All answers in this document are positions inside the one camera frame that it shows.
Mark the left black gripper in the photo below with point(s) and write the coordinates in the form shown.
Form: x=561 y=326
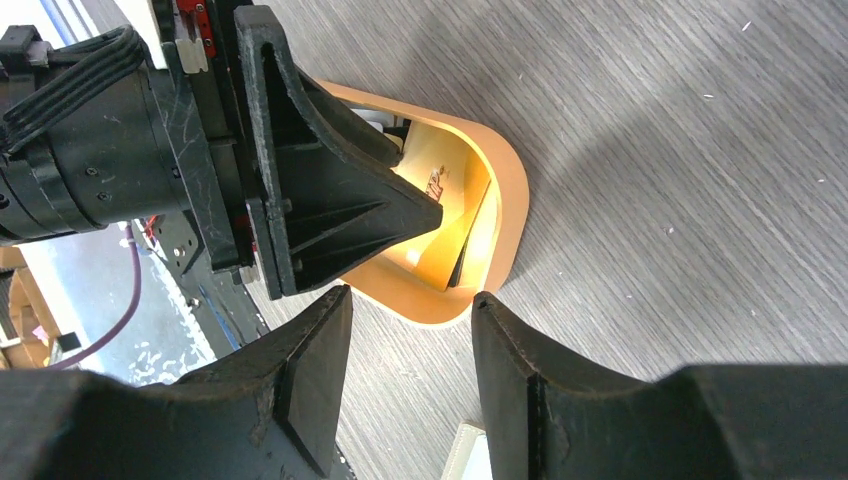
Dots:
x=97 y=132

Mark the grey card holder wallet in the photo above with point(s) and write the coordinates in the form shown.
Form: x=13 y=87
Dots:
x=469 y=457

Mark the gold credit card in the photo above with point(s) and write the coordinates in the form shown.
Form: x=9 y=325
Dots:
x=449 y=171

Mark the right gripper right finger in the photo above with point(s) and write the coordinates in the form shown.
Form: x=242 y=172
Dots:
x=551 y=413

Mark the orange oval tray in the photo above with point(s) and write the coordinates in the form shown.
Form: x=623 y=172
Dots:
x=488 y=255

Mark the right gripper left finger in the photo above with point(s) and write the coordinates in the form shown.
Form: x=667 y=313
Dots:
x=269 y=410

